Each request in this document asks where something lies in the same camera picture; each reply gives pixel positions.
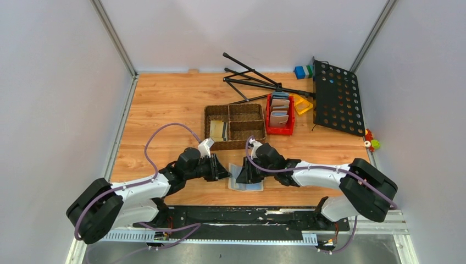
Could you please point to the white card holder wallet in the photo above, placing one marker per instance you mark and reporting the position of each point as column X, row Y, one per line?
column 245, row 184

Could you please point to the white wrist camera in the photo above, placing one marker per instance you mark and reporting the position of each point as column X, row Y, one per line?
column 254, row 144
column 204, row 147

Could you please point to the black perforated music stand desk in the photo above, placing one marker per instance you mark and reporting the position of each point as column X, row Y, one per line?
column 337, row 100

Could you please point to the red plastic bin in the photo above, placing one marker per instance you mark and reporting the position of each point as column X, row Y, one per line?
column 289, row 128

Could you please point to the card holders in red bin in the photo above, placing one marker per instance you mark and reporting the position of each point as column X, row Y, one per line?
column 279, row 109

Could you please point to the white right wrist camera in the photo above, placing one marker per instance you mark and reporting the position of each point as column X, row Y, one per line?
column 254, row 144

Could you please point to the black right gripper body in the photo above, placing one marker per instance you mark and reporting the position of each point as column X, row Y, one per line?
column 253, row 172

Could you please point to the yellow transparent tray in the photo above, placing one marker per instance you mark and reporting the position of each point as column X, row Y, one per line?
column 301, row 105

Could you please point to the gold credit cards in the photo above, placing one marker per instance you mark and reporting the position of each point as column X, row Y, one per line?
column 218, row 130

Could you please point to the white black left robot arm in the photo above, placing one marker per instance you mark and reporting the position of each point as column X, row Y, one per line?
column 104, row 206

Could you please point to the blue green toy block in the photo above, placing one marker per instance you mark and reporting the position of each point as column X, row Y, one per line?
column 304, row 72

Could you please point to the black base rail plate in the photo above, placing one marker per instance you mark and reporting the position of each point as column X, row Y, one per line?
column 267, row 223

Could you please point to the black folding music stand legs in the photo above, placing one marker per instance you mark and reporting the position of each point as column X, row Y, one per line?
column 253, row 78

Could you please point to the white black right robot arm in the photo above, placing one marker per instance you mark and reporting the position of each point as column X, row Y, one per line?
column 366, row 191

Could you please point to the red green small toy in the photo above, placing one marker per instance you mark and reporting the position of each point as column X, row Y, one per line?
column 370, row 142

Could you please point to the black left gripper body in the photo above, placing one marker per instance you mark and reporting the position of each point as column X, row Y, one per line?
column 207, row 168

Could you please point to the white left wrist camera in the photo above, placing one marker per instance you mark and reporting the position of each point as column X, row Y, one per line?
column 204, row 147

